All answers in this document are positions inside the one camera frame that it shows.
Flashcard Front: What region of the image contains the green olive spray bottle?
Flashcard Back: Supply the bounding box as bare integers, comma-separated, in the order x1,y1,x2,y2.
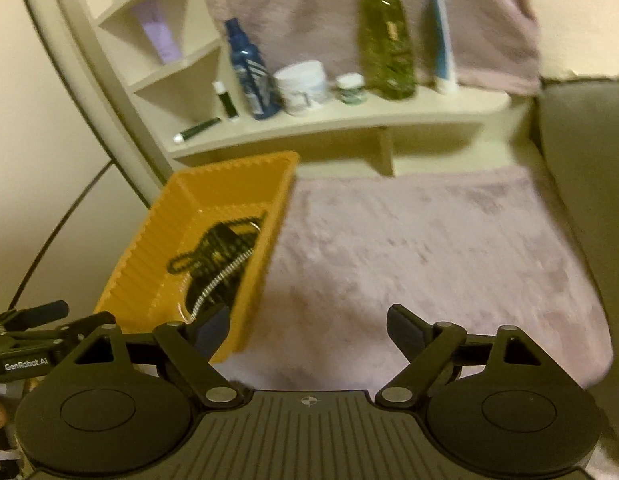
359,0,417,101

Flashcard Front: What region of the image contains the black strap wristwatch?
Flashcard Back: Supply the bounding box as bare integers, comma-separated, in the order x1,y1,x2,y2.
184,272,242,321

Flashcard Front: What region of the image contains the cream corner shelf unit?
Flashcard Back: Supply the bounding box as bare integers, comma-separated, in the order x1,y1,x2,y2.
58,0,538,174

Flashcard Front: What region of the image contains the white cream jar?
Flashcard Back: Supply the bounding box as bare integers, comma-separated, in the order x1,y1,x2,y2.
274,60,331,116

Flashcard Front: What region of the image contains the white pearl chain necklace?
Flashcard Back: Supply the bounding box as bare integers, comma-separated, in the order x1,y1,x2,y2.
188,246,255,321

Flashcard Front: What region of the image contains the mauve fleece mat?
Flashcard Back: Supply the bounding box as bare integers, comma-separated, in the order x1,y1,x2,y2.
219,167,613,391

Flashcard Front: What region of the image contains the black white-capped tube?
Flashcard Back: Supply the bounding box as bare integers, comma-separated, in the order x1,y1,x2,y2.
172,117,222,144

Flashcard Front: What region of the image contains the mauve towel on headboard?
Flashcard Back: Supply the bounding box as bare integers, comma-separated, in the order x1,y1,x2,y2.
191,0,544,97

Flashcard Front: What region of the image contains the grey velvet pillow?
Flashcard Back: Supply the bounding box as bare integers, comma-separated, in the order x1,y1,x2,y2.
537,79,619,437

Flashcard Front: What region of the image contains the dark blue spray bottle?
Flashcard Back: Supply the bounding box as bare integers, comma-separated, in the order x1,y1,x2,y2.
224,18,280,120

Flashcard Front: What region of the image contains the orange plastic tray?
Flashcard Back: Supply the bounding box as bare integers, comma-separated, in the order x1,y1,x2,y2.
96,152,300,364

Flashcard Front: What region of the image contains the blue white cream tube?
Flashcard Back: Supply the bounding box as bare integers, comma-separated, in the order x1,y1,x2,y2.
423,0,458,96

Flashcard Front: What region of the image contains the lilac cosmetic tube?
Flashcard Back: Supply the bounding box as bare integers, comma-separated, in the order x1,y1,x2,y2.
131,0,182,64

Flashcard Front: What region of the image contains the small green label jar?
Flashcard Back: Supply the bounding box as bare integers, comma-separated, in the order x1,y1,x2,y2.
335,73,367,105

